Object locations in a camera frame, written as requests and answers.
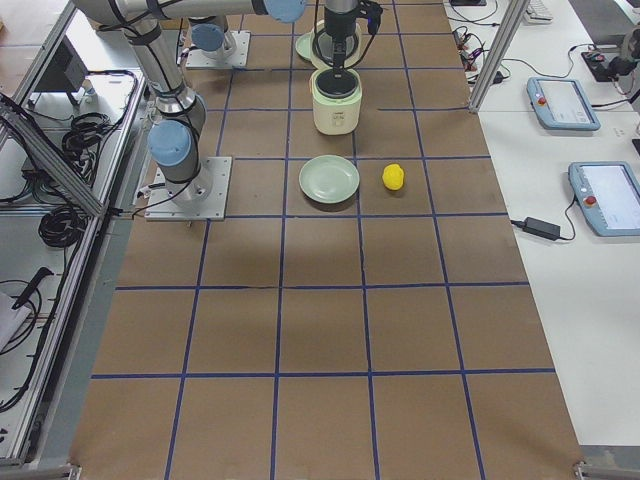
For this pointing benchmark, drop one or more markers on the white rice cooker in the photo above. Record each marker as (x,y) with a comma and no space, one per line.
(336,101)

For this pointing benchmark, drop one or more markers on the black power adapter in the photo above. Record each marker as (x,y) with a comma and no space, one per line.
(541,228)

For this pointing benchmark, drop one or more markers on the teach pendant near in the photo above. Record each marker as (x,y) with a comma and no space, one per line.
(608,195)

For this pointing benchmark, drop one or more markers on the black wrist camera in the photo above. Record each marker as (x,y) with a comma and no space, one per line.
(372,12)

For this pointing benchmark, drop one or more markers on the green plate near arm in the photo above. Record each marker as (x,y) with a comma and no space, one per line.
(303,46)

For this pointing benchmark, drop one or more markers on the teach pendant far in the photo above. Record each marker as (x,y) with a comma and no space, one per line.
(561,104)

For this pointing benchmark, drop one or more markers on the aluminium frame post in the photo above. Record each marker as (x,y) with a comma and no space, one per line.
(501,42)

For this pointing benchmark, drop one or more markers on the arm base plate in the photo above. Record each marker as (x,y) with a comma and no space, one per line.
(228,50)
(204,198)

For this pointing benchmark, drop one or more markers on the green plate near potato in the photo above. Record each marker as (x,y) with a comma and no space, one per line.
(329,179)

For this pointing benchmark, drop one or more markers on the yellow toy potato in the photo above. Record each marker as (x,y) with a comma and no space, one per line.
(393,177)

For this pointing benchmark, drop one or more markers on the teach pendant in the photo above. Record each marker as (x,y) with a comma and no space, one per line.
(561,104)
(608,195)

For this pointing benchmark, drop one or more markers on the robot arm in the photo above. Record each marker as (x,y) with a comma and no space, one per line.
(173,142)

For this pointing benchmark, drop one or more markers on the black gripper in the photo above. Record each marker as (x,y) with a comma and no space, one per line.
(338,31)

